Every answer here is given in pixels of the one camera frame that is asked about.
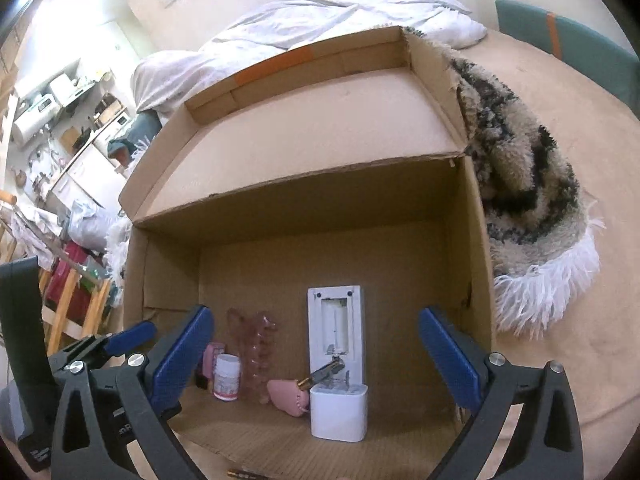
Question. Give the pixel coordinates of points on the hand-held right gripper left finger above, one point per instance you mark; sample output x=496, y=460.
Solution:
x=180, y=360

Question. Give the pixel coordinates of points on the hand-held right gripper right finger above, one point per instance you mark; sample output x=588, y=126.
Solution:
x=450, y=360

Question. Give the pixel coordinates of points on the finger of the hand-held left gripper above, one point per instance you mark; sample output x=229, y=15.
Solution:
x=132, y=335

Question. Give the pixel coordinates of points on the small pink container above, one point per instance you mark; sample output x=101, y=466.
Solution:
x=212, y=360

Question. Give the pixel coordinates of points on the white pill bottle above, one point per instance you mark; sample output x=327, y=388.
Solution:
x=227, y=377

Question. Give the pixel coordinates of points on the pink shell-shaped case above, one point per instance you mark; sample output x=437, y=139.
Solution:
x=286, y=395

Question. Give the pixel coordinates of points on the white charger block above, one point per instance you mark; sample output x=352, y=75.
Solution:
x=340, y=410

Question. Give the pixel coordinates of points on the black gold-tipped pen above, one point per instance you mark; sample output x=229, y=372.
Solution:
x=322, y=371
x=245, y=473

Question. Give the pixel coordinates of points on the large cardboard box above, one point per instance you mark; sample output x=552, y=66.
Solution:
x=320, y=200

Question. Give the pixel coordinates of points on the wooden chair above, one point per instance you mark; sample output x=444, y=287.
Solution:
x=70, y=290

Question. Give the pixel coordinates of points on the white plastic bag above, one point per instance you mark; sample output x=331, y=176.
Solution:
x=92, y=225

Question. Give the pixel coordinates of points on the shaggy patterned rug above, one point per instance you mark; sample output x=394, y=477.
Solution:
x=520, y=185

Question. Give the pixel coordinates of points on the teal cloth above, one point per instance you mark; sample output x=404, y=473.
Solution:
x=132, y=135

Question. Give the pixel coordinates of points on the white water heater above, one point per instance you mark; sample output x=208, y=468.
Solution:
x=32, y=127

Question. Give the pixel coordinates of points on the teal cushion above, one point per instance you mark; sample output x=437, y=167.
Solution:
x=575, y=45

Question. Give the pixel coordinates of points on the white duvet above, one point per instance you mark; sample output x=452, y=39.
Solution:
x=300, y=35

